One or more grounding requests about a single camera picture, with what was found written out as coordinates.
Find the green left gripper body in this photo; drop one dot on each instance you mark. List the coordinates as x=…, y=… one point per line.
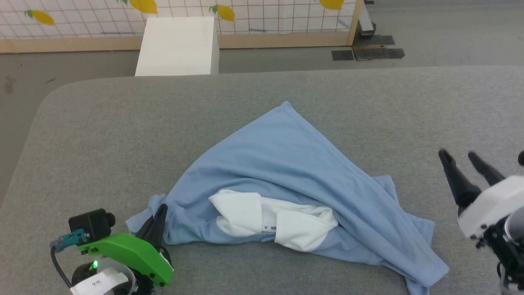
x=127, y=250

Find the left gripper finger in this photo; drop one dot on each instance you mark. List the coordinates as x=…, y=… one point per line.
x=150, y=229
x=162, y=231

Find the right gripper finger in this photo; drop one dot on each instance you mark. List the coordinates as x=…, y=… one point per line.
x=487, y=172
x=462, y=184

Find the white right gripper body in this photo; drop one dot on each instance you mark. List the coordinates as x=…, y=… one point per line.
x=495, y=203

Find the light blue garment white lining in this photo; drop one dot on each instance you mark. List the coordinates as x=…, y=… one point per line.
x=286, y=164

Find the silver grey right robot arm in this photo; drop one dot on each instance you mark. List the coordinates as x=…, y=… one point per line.
x=509, y=246

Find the grey fabric padded platform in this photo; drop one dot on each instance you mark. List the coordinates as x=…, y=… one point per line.
x=123, y=143

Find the long black floor mat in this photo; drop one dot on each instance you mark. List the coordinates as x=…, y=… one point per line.
x=380, y=54

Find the black floor mat under stand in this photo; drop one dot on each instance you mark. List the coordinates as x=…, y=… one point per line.
x=378, y=40

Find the small black floor mat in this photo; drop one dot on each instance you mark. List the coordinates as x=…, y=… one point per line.
x=342, y=55

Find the white rectangular box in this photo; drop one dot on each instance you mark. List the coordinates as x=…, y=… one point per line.
x=176, y=47

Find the grey metal stand foot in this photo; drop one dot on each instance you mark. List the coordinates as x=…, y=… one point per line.
x=366, y=22

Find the wooden framed grid partition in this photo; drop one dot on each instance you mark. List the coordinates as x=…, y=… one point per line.
x=266, y=40

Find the yellow lemon sticker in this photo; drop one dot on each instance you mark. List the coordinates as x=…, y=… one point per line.
x=43, y=17
x=331, y=4
x=226, y=13
x=145, y=5

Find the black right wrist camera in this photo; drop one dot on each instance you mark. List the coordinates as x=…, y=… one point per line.
x=521, y=158

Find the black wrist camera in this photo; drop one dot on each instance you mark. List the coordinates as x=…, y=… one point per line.
x=90, y=223
x=521, y=158

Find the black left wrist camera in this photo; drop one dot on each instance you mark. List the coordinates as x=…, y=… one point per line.
x=90, y=223

